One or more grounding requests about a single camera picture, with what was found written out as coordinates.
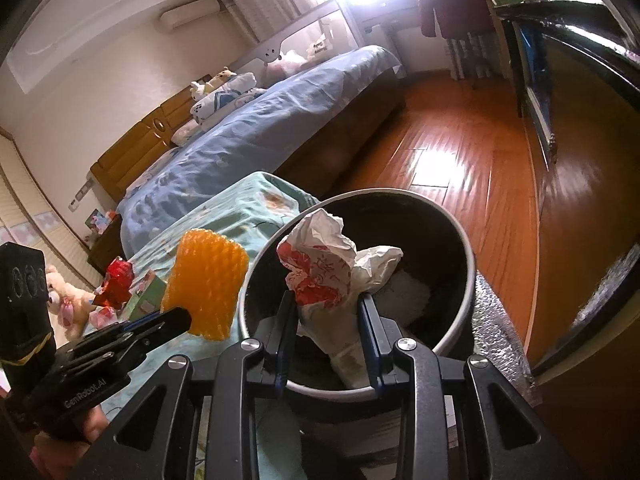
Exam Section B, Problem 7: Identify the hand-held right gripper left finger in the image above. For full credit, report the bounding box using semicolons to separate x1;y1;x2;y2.
67;290;301;480

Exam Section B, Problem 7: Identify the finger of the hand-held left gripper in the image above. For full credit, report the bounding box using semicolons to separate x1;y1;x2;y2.
100;314;166;342
125;307;193;348

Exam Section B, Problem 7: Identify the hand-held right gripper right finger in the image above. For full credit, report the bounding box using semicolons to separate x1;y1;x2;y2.
357;294;586;480

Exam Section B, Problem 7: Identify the small green pink box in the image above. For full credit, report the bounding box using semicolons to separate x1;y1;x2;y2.
122;269;168;322

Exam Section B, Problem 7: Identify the pink snack packet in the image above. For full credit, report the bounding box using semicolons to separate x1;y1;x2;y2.
89;306;121;328

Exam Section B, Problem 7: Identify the red snack packet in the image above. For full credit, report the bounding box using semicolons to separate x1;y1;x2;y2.
92;256;136;311

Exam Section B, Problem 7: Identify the large orange foam net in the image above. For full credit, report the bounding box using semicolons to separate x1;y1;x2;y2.
160;229;250;341

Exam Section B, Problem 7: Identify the white red plastic bag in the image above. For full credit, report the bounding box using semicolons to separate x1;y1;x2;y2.
276;208;405;391

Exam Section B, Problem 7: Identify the round black trash bin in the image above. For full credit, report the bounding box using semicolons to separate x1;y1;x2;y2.
237;188;476;403

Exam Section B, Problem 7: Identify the person's left hand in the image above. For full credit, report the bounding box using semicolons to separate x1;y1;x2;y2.
30;402;110;480

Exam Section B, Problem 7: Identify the cream teddy bear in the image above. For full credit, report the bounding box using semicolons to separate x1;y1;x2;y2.
44;266;96;339

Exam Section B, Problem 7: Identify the dark wooden nightstand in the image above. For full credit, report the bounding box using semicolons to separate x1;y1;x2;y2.
87;215;126;276

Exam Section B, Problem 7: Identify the cream sliding wardrobe door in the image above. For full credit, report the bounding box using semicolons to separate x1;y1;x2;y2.
0;130;101;291

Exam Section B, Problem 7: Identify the silver foil mat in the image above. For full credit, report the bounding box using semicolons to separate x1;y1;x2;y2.
470;270;543;406

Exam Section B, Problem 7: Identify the flat blue white pillow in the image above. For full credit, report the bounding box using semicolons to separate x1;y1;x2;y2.
125;160;166;196

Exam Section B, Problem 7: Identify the brown wooden headboard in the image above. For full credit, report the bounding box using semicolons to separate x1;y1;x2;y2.
90;75;213;206

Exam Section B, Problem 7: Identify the white floral pillow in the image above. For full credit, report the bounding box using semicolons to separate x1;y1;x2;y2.
172;121;203;143

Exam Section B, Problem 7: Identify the bed with blue sheet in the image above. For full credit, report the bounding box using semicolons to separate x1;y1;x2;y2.
117;45;406;256

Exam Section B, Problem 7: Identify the blue white printed cushion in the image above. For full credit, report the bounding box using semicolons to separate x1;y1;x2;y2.
190;74;258;113
197;89;267;123

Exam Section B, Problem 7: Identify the black glossy cabinet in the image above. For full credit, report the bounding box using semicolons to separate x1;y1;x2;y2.
492;0;640;386

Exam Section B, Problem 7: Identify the pink plush toy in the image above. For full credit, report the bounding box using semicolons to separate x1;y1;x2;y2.
270;50;306;78

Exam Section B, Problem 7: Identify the white air conditioner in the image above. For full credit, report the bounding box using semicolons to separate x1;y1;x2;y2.
160;0;222;29

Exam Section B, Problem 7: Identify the grey patterned curtain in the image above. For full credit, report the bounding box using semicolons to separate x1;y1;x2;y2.
217;0;311;41

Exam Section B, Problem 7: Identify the small photo frame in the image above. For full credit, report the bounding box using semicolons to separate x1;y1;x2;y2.
85;208;113;233

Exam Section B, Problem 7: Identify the wall switch panel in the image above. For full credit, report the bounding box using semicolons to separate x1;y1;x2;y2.
67;185;91;211

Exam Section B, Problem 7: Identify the grey bed guard rail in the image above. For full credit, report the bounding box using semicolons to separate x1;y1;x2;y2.
232;0;361;81

